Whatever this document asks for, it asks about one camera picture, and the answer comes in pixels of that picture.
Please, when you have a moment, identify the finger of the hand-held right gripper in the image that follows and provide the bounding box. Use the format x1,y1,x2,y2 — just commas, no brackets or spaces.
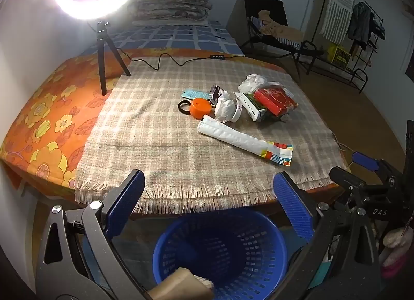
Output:
329,167,368,197
352,151,401,185

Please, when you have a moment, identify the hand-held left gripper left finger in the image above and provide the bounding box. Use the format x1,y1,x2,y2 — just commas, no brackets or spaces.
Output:
35,169,146,300

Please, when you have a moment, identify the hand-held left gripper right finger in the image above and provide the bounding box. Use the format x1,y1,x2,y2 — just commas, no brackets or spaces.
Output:
273,171,382,300

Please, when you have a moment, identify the blue plastic basket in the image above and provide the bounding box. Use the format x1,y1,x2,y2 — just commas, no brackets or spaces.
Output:
153,208,288,300

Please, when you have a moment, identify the red cardboard box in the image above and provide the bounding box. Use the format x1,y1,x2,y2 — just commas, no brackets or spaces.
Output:
253,86,298,117

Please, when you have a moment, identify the white wristband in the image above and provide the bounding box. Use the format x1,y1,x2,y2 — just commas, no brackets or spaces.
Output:
226,93,244,123

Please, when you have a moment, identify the person's right forearm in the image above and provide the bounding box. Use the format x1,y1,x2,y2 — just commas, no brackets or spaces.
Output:
382,226,414,279

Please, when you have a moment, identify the beige plaid fringed cloth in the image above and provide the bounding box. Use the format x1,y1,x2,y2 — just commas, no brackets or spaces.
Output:
74,57,351,215

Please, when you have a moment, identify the person's teal trouser leg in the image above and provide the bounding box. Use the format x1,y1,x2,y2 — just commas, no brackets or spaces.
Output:
309,259,334,290

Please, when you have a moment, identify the black clothes rack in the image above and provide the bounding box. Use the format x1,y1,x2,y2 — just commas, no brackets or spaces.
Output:
298,0,386,94

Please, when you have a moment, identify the white rolled padded package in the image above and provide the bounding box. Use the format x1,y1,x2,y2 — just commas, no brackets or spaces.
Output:
197,115,293,167

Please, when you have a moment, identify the brown paper bag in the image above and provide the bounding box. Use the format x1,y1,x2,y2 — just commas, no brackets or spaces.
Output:
147,268,216,300

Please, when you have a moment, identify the green wipes packet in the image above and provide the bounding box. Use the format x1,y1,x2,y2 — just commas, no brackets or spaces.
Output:
241,92,285,122

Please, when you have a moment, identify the yellow crate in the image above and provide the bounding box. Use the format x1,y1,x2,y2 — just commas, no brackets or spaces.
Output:
327,44,353,69

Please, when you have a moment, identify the orange plastic cap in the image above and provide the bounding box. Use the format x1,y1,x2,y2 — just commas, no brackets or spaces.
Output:
190,98,212,120

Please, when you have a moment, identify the crumpled white paper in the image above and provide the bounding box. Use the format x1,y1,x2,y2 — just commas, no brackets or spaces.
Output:
214,90,238,122

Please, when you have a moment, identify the orange floral blanket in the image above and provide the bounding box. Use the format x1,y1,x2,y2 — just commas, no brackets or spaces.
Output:
0,48,292,205

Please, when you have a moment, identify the teal packet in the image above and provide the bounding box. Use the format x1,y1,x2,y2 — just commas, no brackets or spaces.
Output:
181,89,209,101

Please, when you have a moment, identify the crumpled white tissue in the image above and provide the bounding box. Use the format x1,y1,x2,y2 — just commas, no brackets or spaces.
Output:
238,74,285,94

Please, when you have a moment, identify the dark jacket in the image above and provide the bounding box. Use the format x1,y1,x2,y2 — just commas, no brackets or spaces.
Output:
347,2,372,51

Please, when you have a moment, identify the dark candy wrapper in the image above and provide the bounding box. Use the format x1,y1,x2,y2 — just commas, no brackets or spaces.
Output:
209,84,224,101

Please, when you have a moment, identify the tan cloth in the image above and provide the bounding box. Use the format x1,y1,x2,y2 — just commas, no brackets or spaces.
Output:
259,10,304,41

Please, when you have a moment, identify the striped white towel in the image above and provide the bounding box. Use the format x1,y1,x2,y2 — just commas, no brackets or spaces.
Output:
320,0,356,45

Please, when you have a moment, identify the blue checkered bedsheet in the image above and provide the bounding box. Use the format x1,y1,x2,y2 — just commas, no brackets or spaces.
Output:
79,20,245,58

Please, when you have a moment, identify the black folding chair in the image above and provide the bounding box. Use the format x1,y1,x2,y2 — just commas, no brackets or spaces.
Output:
226,0,324,81

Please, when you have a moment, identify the stack of folded blankets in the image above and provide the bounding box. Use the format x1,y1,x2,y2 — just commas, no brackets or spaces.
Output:
131,0,214,25

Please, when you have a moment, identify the black ring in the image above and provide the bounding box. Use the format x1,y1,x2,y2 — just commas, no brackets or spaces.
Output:
177,100,195,115

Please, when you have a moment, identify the black cable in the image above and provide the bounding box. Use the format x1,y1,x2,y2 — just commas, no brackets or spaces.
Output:
110,48,246,71

